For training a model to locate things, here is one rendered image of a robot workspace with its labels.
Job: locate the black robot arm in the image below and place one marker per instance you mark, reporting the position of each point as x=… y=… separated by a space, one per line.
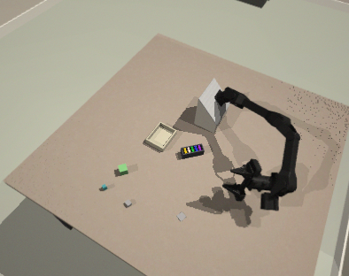
x=286 y=180

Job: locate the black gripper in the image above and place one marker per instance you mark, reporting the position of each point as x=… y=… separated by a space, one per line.
x=253 y=179

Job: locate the green cube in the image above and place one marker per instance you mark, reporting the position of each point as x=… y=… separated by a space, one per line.
x=123 y=169

